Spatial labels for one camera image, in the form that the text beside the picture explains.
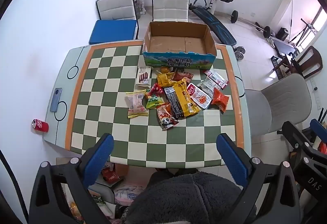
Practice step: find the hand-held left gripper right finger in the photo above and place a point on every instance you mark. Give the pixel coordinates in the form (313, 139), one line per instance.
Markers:
(232, 160)

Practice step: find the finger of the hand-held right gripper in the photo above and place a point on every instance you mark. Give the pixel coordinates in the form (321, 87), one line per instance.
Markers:
(318, 127)
(291, 132)

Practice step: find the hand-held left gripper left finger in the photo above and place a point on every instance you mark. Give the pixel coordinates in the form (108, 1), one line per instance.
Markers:
(99, 160)

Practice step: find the orange snack packet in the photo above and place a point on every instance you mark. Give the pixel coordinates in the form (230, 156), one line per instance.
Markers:
(219, 99)

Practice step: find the clear bread packet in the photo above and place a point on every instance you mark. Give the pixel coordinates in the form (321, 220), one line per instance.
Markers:
(136, 105)

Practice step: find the large yellow black packet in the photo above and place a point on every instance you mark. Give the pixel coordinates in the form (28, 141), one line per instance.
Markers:
(182, 101)

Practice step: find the silver white snack packet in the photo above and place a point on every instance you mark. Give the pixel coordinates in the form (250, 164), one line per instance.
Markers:
(207, 86)

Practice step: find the panda mushroom snack packet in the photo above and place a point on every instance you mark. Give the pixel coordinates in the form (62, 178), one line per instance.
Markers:
(166, 116)

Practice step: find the green candy packet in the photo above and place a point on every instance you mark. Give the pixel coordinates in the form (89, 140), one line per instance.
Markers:
(154, 102)

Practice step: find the white chocolate biscuit packet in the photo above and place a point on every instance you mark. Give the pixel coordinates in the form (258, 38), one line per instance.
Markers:
(143, 76)

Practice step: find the small yellow snack packet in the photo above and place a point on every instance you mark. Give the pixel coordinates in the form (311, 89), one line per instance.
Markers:
(164, 79)

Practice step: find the cardboard box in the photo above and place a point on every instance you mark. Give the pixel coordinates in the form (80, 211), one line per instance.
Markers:
(176, 61)

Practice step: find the red packet under table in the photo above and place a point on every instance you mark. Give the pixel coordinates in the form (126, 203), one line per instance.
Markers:
(110, 175)

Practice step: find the grey shell chair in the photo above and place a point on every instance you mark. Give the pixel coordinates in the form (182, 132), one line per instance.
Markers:
(281, 101)

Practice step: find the checkered table mat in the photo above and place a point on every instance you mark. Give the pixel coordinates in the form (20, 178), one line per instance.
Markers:
(120, 124)

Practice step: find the floral cloth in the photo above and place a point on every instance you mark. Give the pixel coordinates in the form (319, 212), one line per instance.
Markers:
(127, 193)

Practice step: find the person's grey fleece clothing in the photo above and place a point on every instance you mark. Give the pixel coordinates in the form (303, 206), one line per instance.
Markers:
(184, 198)

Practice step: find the red soda can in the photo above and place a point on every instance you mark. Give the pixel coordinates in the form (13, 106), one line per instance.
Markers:
(40, 125)

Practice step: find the red white fish snack packet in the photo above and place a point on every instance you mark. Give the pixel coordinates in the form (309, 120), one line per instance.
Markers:
(199, 95)

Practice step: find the grey smartphone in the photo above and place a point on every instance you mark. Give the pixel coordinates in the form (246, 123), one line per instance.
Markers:
(56, 100)

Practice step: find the white packet with red label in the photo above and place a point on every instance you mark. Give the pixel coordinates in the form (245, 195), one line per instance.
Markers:
(217, 78)

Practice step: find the red triangular snack packet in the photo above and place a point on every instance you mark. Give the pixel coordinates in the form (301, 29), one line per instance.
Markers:
(156, 89)

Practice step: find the black dumbbell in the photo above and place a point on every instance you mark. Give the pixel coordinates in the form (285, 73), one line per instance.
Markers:
(240, 51)

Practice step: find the brown nut snack packet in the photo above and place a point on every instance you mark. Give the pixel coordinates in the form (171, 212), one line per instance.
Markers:
(182, 75)

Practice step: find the black bag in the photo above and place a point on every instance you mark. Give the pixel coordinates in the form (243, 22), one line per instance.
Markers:
(282, 33)

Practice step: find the orange jelly cup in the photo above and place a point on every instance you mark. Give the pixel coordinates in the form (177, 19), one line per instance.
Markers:
(165, 69)

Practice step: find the blue cushion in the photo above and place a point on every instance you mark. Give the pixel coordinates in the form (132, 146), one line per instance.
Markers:
(113, 32)

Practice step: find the small floor barbell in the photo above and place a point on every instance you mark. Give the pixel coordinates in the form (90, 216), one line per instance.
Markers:
(234, 16)

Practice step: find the white padded chair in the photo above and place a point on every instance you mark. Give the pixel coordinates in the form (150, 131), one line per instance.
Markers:
(116, 6)
(170, 1)

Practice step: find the clear glass jar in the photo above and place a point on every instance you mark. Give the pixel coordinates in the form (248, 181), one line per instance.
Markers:
(138, 6)
(143, 8)

